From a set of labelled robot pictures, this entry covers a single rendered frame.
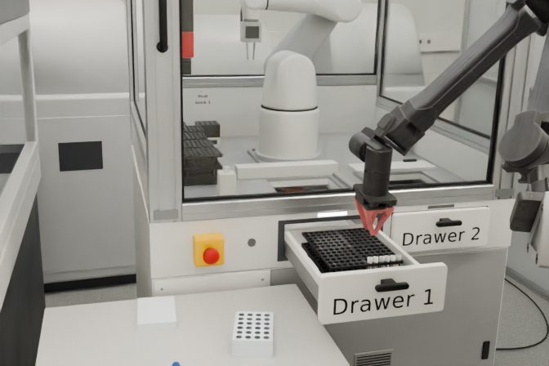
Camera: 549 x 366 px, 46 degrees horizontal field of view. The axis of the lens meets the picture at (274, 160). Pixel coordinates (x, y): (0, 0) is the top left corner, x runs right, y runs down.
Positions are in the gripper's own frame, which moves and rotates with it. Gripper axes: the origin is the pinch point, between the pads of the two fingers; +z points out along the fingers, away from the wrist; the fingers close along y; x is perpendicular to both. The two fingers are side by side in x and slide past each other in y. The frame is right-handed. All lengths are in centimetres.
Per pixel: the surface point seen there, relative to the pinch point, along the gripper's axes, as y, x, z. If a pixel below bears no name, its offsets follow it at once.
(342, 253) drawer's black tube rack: 4.5, 4.3, 8.3
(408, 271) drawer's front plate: -12.2, -3.8, 4.6
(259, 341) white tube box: -12.6, 28.7, 17.0
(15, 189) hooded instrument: 54, 80, 7
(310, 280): -0.7, 13.8, 11.4
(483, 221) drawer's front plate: 18.6, -43.4, 10.7
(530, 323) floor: 93, -135, 107
